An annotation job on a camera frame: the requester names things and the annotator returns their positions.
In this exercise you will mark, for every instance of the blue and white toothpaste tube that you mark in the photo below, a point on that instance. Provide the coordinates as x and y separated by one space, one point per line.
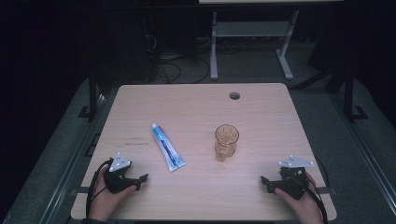
167 148

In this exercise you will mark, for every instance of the person's left hand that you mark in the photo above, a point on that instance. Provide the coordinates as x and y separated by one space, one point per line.
104 202

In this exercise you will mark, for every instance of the black metal stand post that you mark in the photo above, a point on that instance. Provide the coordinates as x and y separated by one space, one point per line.
92 93
348 93

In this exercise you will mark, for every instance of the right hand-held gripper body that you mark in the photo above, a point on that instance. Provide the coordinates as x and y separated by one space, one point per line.
291 185

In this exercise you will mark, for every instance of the person's right hand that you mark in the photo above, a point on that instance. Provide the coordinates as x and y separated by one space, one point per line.
306 210

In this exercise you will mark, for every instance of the metal floor rail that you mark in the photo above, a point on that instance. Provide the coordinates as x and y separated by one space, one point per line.
67 174
367 152

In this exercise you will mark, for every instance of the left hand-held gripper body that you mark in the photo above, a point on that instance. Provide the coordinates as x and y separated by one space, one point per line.
120 182

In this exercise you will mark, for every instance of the clear amber plastic cup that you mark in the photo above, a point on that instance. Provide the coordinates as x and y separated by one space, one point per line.
226 143

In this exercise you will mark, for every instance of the white metal desk frame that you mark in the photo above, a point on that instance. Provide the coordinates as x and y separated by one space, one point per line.
250 29

